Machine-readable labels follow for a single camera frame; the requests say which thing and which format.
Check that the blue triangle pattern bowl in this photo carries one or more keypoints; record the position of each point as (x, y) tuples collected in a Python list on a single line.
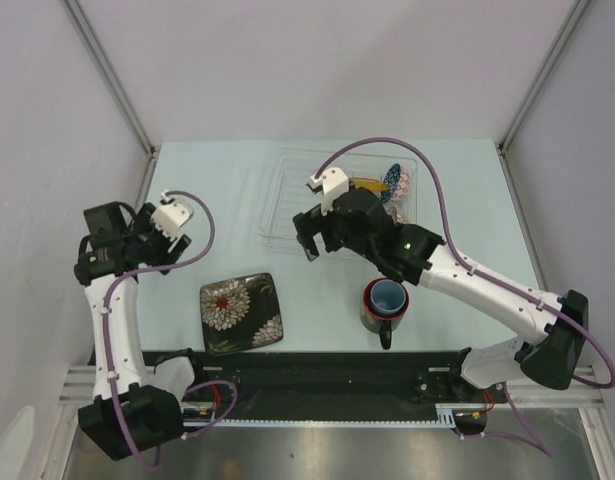
[(398, 181)]

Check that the clear wire dish rack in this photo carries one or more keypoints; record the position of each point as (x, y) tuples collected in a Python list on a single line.
[(288, 194)]

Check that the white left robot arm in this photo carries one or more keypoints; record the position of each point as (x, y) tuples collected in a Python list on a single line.
[(133, 409)]

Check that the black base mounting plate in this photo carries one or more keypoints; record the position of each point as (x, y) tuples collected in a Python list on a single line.
[(341, 387)]

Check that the brown lattice pattern bowl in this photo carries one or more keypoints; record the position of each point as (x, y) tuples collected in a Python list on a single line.
[(397, 216)]

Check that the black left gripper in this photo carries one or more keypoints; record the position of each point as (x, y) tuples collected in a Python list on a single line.
[(164, 257)]

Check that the black floral mug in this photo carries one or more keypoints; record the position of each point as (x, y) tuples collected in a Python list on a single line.
[(381, 326)]

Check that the yellow round plate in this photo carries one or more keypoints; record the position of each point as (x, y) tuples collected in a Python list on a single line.
[(371, 184)]

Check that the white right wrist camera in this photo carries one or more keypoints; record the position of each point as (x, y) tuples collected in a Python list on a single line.
[(331, 183)]

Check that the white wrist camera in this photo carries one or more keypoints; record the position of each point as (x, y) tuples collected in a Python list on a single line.
[(171, 215), (331, 183)]

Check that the light blue cup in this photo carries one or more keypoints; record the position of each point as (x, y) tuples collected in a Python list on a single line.
[(387, 298)]

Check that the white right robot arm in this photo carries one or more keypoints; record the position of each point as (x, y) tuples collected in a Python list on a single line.
[(548, 340)]

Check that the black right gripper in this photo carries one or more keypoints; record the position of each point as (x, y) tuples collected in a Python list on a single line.
[(305, 227)]

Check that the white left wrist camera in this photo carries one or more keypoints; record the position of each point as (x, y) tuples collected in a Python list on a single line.
[(171, 215)]

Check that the black floral square plate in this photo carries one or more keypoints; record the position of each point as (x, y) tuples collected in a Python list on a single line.
[(240, 314)]

